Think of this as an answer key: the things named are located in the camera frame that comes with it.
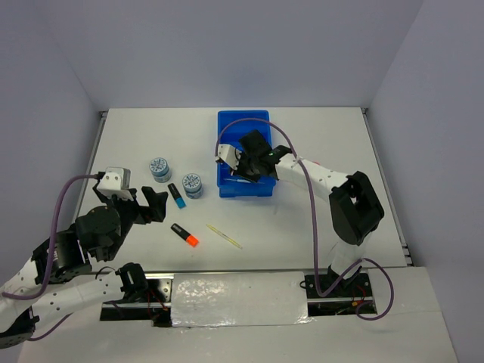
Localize blue patterned jar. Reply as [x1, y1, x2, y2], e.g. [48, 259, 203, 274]
[149, 157, 172, 183]
[181, 173, 203, 199]

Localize orange highlighter marker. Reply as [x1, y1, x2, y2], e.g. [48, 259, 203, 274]
[170, 223, 199, 247]

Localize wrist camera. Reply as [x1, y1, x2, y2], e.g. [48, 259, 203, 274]
[96, 167, 133, 200]
[216, 144, 240, 170]

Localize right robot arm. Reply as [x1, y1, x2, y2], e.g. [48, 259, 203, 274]
[216, 130, 384, 296]

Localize blue highlighter marker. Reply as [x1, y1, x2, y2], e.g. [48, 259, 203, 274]
[168, 183, 186, 209]

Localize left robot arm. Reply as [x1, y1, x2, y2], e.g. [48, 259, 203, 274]
[1, 187, 169, 349]

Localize blue compartment tray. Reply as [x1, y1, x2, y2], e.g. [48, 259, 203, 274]
[216, 109, 277, 199]

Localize yellow thin pen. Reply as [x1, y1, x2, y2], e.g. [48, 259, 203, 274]
[206, 224, 243, 250]

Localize blue thin pen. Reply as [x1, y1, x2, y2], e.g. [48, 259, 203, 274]
[222, 178, 252, 184]

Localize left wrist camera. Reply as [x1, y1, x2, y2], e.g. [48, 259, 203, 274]
[96, 167, 133, 200]

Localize white foil panel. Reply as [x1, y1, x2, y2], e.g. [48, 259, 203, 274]
[171, 271, 311, 327]

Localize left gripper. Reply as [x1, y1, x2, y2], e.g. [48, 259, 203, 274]
[96, 182, 169, 260]

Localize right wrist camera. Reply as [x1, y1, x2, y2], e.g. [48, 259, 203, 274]
[216, 144, 240, 170]

